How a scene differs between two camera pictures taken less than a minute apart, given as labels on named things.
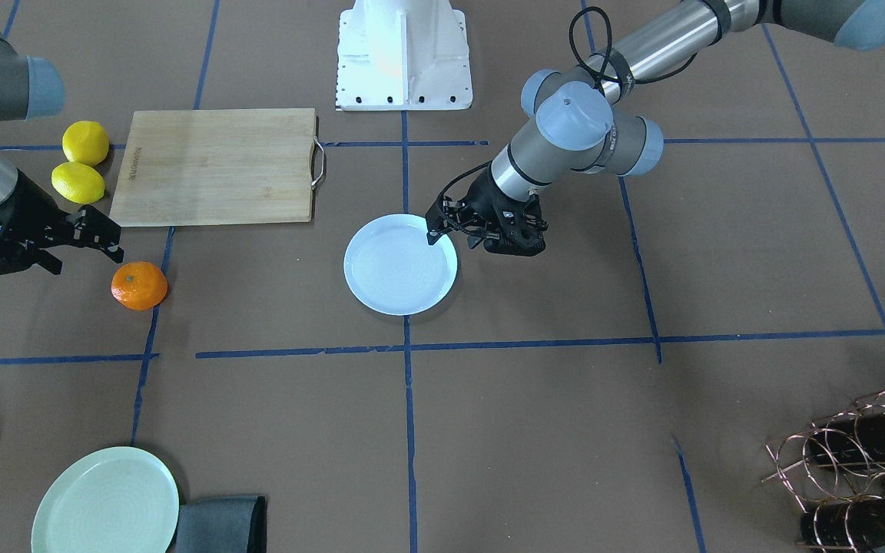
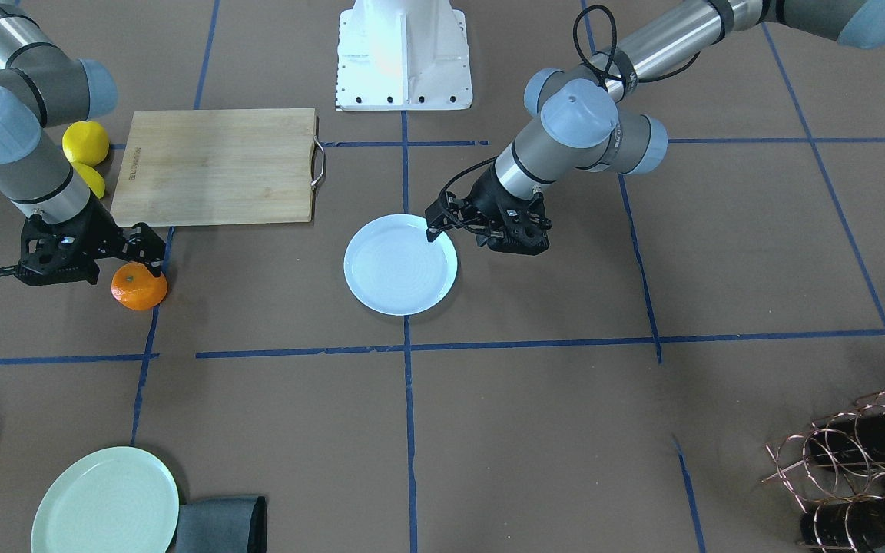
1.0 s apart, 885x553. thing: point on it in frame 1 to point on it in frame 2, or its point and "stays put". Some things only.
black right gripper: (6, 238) to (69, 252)
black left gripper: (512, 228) stays put
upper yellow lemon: (86, 142) stays put
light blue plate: (390, 266) stays put
